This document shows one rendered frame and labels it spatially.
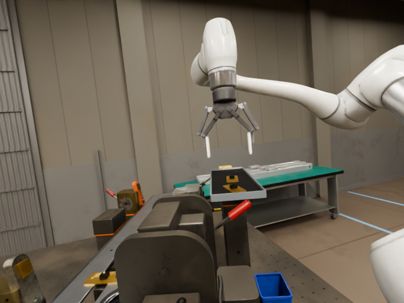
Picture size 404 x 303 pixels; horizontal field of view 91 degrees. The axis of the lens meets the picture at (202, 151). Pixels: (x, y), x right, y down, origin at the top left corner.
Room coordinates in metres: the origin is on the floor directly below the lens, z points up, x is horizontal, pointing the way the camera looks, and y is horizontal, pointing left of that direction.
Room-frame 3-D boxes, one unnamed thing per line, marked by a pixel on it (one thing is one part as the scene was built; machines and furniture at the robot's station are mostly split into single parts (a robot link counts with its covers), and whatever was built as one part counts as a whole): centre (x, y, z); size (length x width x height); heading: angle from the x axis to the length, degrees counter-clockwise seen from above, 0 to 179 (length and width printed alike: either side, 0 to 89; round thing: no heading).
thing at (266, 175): (2.63, -0.70, 0.40); 2.17 x 0.81 x 0.80; 106
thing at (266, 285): (0.63, -0.19, 0.75); 0.11 x 0.10 x 0.09; 177
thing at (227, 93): (0.65, -0.09, 1.41); 0.08 x 0.07 x 0.09; 82
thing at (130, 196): (1.05, 0.43, 0.88); 0.14 x 0.09 x 0.36; 87
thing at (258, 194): (0.66, -0.09, 1.16); 0.37 x 0.14 x 0.02; 177
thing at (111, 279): (0.45, 0.26, 1.01); 0.08 x 0.04 x 0.01; 87
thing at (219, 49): (0.66, -0.09, 1.59); 0.13 x 0.11 x 0.16; 17
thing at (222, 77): (0.65, -0.09, 1.48); 0.09 x 0.09 x 0.06
